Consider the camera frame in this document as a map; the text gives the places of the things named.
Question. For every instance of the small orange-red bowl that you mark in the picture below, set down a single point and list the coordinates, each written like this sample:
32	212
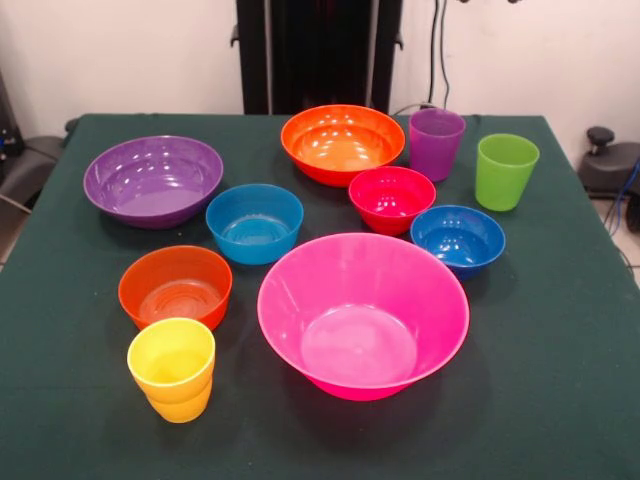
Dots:
175	285

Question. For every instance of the green cup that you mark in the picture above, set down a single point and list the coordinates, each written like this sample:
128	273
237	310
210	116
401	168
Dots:
505	175

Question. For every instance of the yellow cup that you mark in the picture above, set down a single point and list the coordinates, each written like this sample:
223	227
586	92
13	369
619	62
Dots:
170	370

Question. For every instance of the purple cup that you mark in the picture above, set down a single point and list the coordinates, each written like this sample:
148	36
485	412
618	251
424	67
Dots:
435	155

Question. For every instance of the dark green table cloth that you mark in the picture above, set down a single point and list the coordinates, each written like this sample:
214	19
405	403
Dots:
525	350

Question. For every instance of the large purple bowl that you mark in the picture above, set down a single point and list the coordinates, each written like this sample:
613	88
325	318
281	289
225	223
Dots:
150	200

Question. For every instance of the dark blue bowl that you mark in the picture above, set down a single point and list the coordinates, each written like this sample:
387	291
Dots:
460	245

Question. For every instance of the light blue bowl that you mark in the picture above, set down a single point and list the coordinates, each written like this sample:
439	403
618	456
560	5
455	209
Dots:
255	230

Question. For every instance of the large orange bowl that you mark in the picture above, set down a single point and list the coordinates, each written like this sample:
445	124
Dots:
340	150

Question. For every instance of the black device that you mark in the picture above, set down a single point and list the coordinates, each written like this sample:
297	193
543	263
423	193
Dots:
9	120

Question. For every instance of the black stand with knob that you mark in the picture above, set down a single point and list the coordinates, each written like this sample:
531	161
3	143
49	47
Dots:
610	165

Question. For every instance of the black stand base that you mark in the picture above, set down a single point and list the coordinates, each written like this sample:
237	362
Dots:
30	165

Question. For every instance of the small red bowl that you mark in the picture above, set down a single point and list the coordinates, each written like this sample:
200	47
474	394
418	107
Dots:
390	205

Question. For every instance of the large pink bowl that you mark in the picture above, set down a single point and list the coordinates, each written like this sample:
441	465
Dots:
360	310

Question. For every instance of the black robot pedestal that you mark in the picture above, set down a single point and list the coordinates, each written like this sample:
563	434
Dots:
320	50

